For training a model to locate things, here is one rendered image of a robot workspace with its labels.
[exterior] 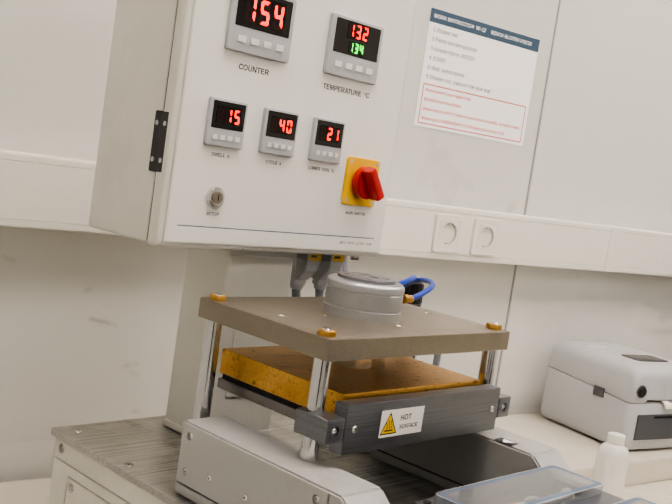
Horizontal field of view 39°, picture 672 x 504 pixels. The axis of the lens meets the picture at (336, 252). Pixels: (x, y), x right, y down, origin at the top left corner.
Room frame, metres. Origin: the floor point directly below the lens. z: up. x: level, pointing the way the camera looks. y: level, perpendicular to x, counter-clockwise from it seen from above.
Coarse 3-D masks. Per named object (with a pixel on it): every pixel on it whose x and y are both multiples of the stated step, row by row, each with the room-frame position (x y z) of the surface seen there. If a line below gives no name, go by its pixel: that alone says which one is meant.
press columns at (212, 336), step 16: (208, 320) 0.90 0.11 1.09; (208, 336) 0.90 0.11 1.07; (208, 352) 0.90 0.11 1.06; (496, 352) 0.98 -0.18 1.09; (208, 368) 0.90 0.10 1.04; (320, 368) 0.79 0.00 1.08; (480, 368) 0.98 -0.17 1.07; (208, 384) 0.90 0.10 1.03; (320, 384) 0.79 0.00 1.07; (480, 384) 0.98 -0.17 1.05; (208, 400) 0.90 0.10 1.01; (320, 400) 0.79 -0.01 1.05; (208, 416) 0.90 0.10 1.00; (480, 432) 0.98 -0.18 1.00; (304, 448) 0.80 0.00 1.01
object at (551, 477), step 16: (496, 480) 0.81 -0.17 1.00; (512, 480) 0.81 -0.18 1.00; (528, 480) 0.82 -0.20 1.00; (544, 480) 0.83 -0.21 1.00; (560, 480) 0.84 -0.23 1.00; (576, 480) 0.84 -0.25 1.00; (592, 480) 0.85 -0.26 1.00; (448, 496) 0.75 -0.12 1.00; (464, 496) 0.75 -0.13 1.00; (480, 496) 0.76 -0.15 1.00; (496, 496) 0.76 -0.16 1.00; (512, 496) 0.77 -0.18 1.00; (528, 496) 0.78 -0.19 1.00; (544, 496) 0.78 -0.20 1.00
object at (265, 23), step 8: (248, 0) 0.96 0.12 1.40; (256, 0) 0.96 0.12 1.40; (264, 0) 0.97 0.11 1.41; (272, 0) 0.98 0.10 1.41; (248, 8) 0.96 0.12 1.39; (256, 8) 0.96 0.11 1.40; (264, 8) 0.97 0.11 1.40; (272, 8) 0.98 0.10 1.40; (280, 8) 0.99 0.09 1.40; (248, 16) 0.96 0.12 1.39; (256, 16) 0.97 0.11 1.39; (264, 16) 0.97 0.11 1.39; (272, 16) 0.98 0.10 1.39; (280, 16) 0.99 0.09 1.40; (256, 24) 0.97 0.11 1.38; (264, 24) 0.97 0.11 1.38; (272, 24) 0.98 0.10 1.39; (280, 24) 0.99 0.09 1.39; (280, 32) 0.99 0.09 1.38
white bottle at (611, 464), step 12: (612, 432) 1.50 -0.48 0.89; (612, 444) 1.48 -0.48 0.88; (600, 456) 1.48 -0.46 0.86; (612, 456) 1.47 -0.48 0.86; (624, 456) 1.47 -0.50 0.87; (600, 468) 1.48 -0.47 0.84; (612, 468) 1.47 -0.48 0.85; (624, 468) 1.47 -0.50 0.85; (600, 480) 1.48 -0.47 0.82; (612, 480) 1.47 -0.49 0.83; (624, 480) 1.48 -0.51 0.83; (612, 492) 1.47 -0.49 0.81
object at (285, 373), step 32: (224, 352) 0.93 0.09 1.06; (256, 352) 0.93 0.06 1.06; (288, 352) 0.95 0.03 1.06; (224, 384) 0.92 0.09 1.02; (256, 384) 0.89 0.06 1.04; (288, 384) 0.86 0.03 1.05; (352, 384) 0.85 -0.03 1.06; (384, 384) 0.87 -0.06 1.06; (416, 384) 0.89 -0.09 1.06; (448, 384) 0.92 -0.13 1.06; (288, 416) 0.86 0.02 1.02
